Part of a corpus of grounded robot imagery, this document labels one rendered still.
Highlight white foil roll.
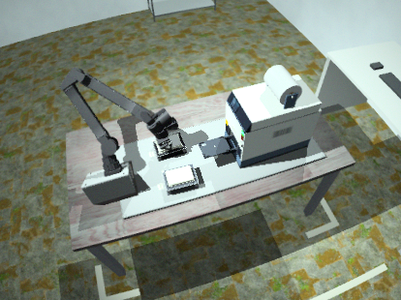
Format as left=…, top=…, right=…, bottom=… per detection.
left=264, top=65, right=302, bottom=105

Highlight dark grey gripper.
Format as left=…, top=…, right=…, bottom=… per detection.
left=154, top=133, right=172, bottom=150

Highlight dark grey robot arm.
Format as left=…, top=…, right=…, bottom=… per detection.
left=60, top=68, right=178, bottom=177

